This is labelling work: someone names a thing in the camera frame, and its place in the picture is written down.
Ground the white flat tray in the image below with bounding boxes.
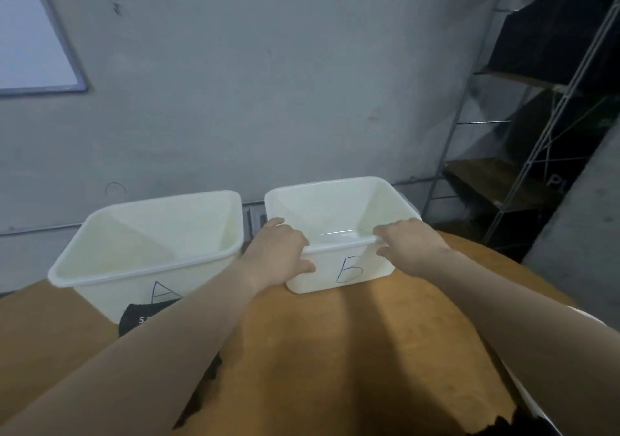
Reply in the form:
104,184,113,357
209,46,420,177
499,303,620,436

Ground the black strapped glove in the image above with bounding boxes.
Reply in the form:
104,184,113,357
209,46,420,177
118,300,224,427

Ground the white plastic bin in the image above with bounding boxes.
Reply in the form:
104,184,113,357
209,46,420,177
263,176,422,295
48,191,245,326

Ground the grey wall pipe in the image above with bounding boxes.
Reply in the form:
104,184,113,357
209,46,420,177
0,220,83,238

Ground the person's left forearm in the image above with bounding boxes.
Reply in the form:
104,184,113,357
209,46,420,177
0,256,267,436

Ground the person's right forearm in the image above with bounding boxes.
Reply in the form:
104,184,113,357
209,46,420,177
421,249,620,436

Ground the metal rack frame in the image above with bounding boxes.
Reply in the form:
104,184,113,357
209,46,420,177
421,0,620,258

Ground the black fingerless glove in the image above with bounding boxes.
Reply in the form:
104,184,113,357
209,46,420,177
475,413,558,436
118,300,224,427

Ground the whiteboard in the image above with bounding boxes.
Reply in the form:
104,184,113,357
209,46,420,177
0,0,88,96

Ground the person's right hand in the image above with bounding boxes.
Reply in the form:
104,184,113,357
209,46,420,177
373,218,455,279

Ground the person's left hand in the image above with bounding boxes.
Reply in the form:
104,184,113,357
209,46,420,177
237,218,316,291

